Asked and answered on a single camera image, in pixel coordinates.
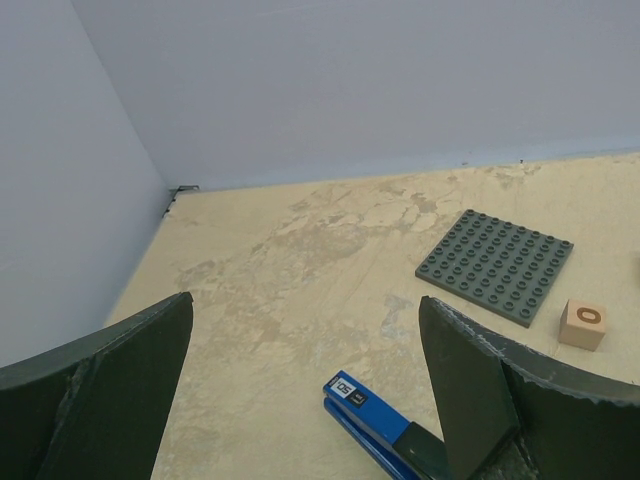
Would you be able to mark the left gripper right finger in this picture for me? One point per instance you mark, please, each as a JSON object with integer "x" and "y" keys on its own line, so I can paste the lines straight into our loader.
{"x": 509, "y": 412}

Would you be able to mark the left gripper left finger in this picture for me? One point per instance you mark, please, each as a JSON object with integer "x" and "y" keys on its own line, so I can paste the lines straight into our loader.
{"x": 96, "y": 407}

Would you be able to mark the wooden letter cube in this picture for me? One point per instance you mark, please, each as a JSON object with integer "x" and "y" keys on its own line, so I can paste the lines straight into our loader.
{"x": 582, "y": 325}

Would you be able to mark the grey studded baseplate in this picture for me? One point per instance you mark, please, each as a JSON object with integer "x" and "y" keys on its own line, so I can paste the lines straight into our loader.
{"x": 500, "y": 266}

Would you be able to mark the plain wooden block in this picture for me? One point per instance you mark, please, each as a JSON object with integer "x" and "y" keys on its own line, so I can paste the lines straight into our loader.
{"x": 635, "y": 267}

